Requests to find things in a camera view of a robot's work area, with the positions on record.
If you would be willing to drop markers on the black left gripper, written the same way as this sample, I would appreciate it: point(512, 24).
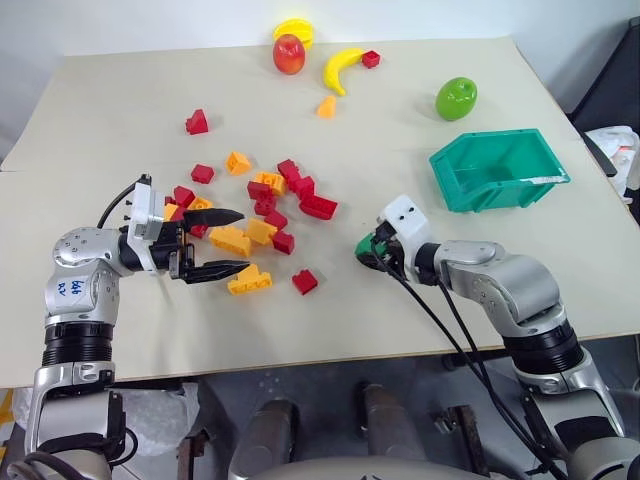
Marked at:
point(167, 247)

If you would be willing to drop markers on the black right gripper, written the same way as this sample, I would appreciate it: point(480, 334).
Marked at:
point(392, 252)

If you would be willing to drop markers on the green toy block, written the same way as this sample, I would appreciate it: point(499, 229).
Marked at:
point(366, 245)

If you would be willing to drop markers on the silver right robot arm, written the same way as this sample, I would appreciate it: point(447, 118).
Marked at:
point(520, 285)

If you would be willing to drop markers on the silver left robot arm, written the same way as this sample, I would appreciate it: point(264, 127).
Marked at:
point(80, 282)

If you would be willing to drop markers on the long orange toy block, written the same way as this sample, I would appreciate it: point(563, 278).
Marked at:
point(250, 282)
point(230, 241)

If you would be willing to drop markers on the long red toy block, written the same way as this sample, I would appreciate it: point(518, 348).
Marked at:
point(319, 207)

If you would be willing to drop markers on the red wedge block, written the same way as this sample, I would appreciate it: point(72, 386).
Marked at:
point(197, 123)

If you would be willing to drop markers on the teal plastic bin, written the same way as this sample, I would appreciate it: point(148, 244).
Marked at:
point(492, 172)

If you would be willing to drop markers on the orange wedge block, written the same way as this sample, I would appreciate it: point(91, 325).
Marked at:
point(327, 108)

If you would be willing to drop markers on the small red square block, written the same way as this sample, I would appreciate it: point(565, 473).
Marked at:
point(372, 59)

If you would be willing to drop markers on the green toy apple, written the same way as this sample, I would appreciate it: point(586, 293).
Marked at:
point(456, 99)

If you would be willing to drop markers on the dark rounded robot leg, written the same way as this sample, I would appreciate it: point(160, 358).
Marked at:
point(390, 425)
point(262, 435)

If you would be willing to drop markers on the yellow toy banana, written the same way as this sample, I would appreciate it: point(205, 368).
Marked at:
point(337, 67)

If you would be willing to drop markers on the clear crumpled plastic bag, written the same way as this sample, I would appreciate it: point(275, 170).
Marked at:
point(155, 417)

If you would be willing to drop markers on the red toy apple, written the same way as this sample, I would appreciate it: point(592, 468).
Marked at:
point(289, 54)

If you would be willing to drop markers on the grey robot torso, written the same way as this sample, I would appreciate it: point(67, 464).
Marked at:
point(365, 470)

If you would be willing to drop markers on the yellow toy starfruit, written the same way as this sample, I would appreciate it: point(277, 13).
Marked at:
point(296, 27)

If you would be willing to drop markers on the white plastic bag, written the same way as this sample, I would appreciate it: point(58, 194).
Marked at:
point(615, 150)

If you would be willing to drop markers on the yellow bag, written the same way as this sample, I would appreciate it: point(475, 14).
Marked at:
point(6, 407)

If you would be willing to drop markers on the black chair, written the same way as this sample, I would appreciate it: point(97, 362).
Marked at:
point(612, 80)

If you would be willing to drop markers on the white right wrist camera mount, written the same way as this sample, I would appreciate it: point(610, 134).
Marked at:
point(407, 222)

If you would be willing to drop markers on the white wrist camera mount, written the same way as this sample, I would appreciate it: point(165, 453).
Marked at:
point(145, 210)
point(407, 222)

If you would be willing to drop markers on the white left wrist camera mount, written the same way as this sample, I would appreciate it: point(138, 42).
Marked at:
point(145, 210)

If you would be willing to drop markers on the rusty metal bracket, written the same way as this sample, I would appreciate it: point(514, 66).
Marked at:
point(192, 455)
point(462, 435)

